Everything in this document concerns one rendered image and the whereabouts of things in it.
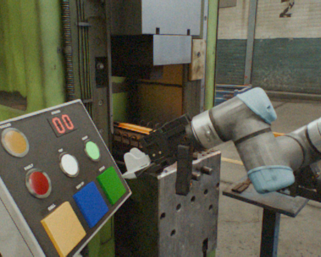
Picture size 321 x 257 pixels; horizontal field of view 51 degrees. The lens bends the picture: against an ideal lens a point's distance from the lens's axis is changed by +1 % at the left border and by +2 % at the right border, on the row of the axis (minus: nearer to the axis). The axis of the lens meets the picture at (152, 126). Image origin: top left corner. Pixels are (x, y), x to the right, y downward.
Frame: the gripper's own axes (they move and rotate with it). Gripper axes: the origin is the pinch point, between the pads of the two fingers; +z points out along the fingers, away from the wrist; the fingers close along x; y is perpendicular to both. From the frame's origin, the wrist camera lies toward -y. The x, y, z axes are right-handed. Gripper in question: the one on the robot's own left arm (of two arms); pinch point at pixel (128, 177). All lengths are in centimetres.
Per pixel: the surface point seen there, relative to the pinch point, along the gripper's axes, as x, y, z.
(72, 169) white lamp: 10.3, 8.2, 4.9
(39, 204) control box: 22.3, 6.3, 5.2
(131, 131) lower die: -53, 7, 20
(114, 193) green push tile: 1.6, -2.0, 4.5
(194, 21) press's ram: -55, 31, -22
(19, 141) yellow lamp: 19.5, 17.8, 4.8
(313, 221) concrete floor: -193, -126, -11
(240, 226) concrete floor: -167, -100, 34
